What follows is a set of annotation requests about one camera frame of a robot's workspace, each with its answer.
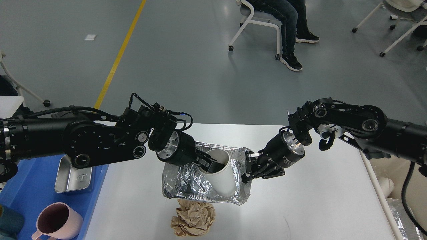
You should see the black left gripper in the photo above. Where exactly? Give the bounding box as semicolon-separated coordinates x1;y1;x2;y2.
156;131;225;173

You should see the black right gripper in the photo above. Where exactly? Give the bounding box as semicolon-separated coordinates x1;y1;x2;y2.
241;130;305;183

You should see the aluminium foil tray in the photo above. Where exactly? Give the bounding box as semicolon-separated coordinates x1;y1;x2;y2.
162;142;251;206

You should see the brown paper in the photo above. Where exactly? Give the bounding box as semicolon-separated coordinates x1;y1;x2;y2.
170;199;216;237

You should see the stainless steel rectangular tray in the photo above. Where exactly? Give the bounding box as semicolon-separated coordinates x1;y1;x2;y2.
54;155;95;195

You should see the pink mug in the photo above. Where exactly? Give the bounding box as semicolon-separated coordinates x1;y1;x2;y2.
31;202;83;240

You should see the white paper cup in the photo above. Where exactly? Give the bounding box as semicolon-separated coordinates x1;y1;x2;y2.
199;149;237;198

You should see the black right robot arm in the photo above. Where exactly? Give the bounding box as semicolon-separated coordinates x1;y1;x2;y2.
241;97;427;234

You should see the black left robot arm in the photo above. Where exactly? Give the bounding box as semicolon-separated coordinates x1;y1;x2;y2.
1;94;225;182

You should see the white cup in bin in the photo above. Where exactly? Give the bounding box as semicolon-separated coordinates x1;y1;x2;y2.
378;177;395;198

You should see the person in blue hoodie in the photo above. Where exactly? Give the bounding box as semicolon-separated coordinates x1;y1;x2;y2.
248;0;319;71

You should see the grey white office chair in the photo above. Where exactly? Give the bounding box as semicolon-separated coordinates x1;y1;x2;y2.
228;0;282;60

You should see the foil scrap in bin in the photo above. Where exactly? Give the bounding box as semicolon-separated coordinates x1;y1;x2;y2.
386;198;424;240

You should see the white paper on floor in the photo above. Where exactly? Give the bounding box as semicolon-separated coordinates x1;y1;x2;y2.
84;34;97;41

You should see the blue plastic tray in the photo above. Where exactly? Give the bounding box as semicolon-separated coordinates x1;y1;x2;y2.
0;155;108;240

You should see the grey chair at left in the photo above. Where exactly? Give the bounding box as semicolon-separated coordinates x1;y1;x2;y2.
0;50;51;107

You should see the white side table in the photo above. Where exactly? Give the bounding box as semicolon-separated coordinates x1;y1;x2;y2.
0;96;24;119

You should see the white chair top right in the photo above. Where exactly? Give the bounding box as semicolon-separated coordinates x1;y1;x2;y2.
351;0;427;57

